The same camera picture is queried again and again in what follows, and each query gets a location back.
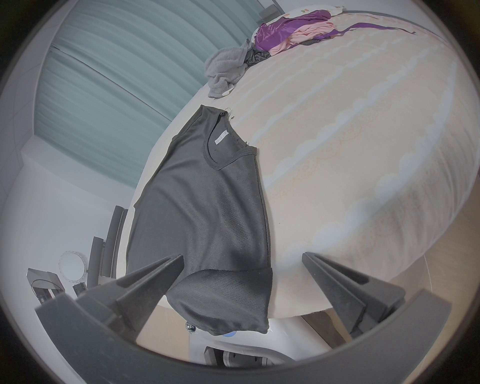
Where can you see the dark dressing table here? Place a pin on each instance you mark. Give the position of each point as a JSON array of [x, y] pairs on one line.
[[112, 240]]

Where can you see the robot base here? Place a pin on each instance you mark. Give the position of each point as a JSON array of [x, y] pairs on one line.
[[240, 343]]

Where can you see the dark bedside table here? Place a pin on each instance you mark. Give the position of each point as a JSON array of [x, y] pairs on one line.
[[268, 13]]

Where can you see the bed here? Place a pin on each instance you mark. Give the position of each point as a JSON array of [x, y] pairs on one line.
[[356, 150]]

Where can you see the white printed pillow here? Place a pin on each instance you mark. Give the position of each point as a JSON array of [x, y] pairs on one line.
[[322, 10]]

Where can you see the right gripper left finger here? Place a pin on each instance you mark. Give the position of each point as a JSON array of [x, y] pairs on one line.
[[142, 292]]

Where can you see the black patterned garment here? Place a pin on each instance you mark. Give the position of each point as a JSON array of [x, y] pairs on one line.
[[257, 57]]

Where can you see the round white mirror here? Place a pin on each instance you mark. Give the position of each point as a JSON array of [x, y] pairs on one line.
[[73, 267]]

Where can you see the blue-green curtain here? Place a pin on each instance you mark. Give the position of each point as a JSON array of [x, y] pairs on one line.
[[123, 75]]

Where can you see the pink garment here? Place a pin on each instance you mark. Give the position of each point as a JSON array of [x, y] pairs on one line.
[[300, 35]]

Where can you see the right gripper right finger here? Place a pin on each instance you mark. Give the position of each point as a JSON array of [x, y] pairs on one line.
[[348, 292]]

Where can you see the grey garment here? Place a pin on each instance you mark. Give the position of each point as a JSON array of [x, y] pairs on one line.
[[227, 65]]

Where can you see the purple satin garment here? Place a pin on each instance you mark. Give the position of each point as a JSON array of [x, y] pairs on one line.
[[277, 32]]

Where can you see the black T-shirt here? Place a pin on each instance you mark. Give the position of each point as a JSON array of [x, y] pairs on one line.
[[210, 225]]

